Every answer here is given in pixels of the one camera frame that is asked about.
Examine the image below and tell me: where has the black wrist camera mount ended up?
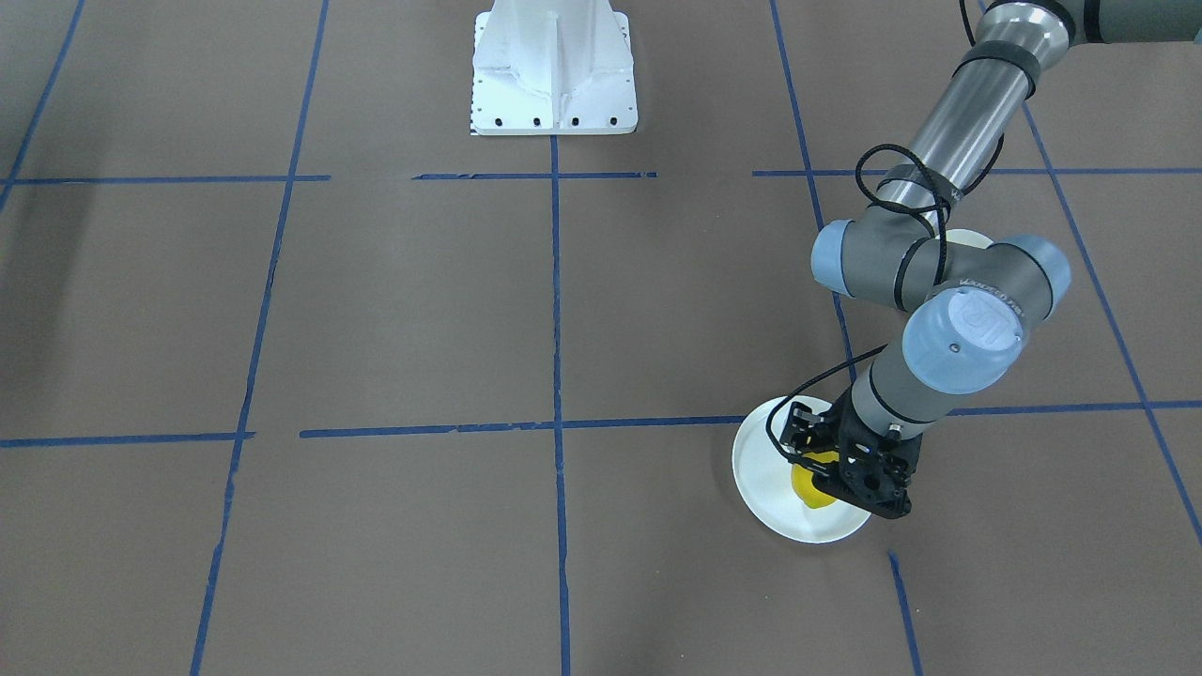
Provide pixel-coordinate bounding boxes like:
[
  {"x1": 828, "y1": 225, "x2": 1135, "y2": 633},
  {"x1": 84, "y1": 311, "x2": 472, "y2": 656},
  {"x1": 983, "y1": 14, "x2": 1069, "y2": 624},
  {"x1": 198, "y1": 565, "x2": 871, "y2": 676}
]
[{"x1": 819, "y1": 429, "x2": 923, "y2": 518}]

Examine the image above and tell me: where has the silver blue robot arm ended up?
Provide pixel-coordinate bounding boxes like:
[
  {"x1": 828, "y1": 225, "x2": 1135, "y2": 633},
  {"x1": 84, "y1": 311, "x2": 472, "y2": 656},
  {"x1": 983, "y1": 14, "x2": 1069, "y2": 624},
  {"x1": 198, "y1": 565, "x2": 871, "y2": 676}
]
[{"x1": 776, "y1": 1, "x2": 1201, "y2": 518}]

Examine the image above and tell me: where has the white plate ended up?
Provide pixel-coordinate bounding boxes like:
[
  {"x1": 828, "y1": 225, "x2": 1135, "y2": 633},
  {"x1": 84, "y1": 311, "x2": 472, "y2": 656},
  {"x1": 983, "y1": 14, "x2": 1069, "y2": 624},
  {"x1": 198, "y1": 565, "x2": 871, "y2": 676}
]
[{"x1": 732, "y1": 397, "x2": 869, "y2": 545}]

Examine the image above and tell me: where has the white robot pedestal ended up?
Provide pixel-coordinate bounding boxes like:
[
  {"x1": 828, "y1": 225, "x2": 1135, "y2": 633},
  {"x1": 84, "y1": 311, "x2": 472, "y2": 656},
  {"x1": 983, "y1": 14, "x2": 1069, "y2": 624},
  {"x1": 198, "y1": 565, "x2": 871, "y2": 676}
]
[{"x1": 470, "y1": 1, "x2": 639, "y2": 136}]

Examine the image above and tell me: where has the brown table mat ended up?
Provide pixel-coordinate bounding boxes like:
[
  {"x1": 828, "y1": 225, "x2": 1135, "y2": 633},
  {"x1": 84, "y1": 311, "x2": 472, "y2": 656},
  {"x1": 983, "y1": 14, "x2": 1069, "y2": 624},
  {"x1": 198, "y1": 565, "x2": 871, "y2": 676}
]
[{"x1": 2, "y1": 1, "x2": 1200, "y2": 675}]

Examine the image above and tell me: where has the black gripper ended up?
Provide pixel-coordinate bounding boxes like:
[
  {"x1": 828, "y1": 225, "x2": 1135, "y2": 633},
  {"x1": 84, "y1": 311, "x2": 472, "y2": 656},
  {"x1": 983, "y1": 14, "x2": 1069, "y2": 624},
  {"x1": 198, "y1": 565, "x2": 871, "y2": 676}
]
[{"x1": 785, "y1": 395, "x2": 917, "y2": 498}]

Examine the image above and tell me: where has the yellow lemon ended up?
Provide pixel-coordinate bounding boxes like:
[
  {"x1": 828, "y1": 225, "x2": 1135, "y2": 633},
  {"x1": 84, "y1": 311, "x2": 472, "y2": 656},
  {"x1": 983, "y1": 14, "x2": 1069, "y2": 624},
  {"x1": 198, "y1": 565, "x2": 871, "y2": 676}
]
[{"x1": 790, "y1": 452, "x2": 843, "y2": 512}]

